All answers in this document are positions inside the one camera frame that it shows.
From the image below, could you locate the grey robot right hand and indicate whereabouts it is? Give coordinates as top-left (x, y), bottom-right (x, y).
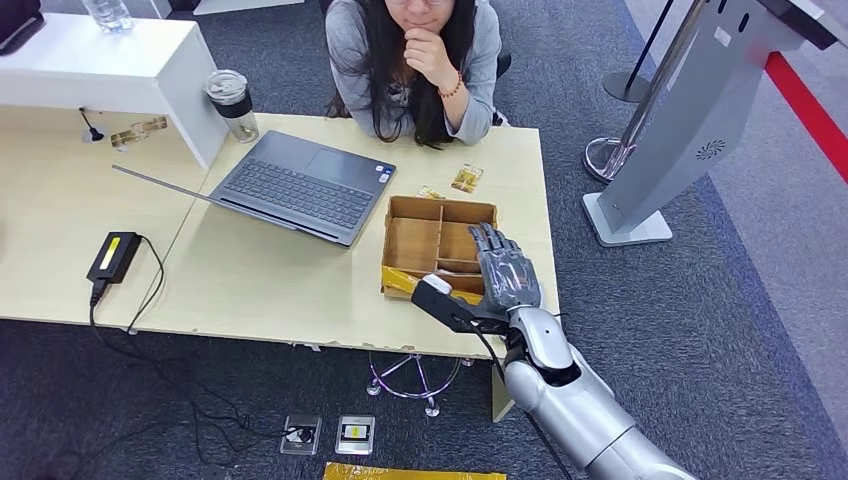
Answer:
top-left (466, 221), bottom-right (543, 317)

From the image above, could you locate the person's left hand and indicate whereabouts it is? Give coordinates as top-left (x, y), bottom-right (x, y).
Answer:
top-left (402, 26), bottom-right (460, 91)

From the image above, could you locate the divided cardboard box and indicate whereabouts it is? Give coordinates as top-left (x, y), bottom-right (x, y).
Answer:
top-left (380, 195), bottom-right (498, 306)

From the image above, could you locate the person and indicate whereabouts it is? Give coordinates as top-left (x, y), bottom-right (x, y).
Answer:
top-left (324, 0), bottom-right (511, 148)

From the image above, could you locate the beige desk side panel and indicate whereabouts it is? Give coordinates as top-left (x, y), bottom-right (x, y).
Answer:
top-left (491, 361), bottom-right (531, 424)

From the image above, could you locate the chrome stool base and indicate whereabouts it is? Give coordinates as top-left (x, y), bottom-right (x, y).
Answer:
top-left (366, 352), bottom-right (475, 419)

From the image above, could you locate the grey open laptop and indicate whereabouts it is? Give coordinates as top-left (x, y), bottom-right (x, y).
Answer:
top-left (111, 129), bottom-right (397, 250)

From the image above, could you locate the white furniture base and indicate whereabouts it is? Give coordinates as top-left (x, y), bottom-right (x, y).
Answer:
top-left (193, 0), bottom-right (307, 17)

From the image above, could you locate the clear tumbler with lid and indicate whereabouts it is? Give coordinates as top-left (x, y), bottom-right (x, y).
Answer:
top-left (203, 69), bottom-right (260, 144)

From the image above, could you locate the floor socket yellow label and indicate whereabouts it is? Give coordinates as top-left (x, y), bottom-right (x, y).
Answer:
top-left (334, 414), bottom-right (377, 457)

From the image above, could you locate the yellow wrapped package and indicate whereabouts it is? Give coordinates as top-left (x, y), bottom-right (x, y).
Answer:
top-left (323, 461), bottom-right (508, 480)

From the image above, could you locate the silver kiosk stand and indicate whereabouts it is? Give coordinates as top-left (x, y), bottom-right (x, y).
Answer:
top-left (582, 0), bottom-right (848, 248)

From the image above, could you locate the floor socket with plug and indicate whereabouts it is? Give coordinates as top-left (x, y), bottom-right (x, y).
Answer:
top-left (280, 414), bottom-right (325, 457)

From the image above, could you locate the clear water bottle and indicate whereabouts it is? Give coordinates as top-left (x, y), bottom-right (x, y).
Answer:
top-left (82, 0), bottom-right (135, 33)

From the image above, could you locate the white desk shelf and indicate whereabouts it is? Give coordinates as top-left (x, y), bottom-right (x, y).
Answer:
top-left (0, 11), bottom-right (230, 170)

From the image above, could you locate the small black antenna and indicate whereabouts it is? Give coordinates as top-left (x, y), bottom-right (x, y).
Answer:
top-left (78, 105), bottom-right (107, 144)

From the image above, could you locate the black power adapter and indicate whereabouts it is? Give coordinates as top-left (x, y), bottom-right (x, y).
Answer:
top-left (86, 231), bottom-right (143, 285)

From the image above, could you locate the black device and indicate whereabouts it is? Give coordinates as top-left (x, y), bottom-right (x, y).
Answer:
top-left (0, 0), bottom-right (48, 56)

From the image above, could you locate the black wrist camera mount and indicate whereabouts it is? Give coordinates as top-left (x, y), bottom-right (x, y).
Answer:
top-left (410, 273), bottom-right (511, 336)

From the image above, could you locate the chrome stanchion post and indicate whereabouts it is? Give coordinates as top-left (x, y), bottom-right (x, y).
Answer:
top-left (582, 0), bottom-right (707, 185)

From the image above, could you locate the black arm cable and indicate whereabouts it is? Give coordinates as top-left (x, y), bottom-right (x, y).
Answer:
top-left (471, 324), bottom-right (574, 480)

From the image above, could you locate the black stanchion post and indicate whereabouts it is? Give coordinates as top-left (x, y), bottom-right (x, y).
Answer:
top-left (602, 0), bottom-right (680, 105)

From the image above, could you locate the black adapter cable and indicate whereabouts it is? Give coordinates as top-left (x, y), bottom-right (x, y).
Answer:
top-left (87, 235), bottom-right (319, 468)

